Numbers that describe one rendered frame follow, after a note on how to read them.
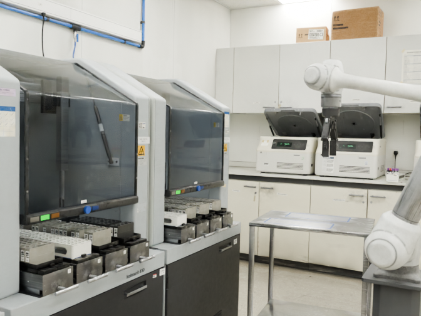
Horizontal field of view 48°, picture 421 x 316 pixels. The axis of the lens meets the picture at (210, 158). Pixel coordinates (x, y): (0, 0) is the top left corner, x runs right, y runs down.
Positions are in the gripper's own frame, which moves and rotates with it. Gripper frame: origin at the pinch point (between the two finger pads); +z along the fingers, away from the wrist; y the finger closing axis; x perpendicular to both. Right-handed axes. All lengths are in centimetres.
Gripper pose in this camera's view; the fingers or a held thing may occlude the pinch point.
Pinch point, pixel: (329, 153)
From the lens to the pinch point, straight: 216.3
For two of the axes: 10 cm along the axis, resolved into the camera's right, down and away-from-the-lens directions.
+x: -8.8, -0.4, 4.6
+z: -0.2, 10.0, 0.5
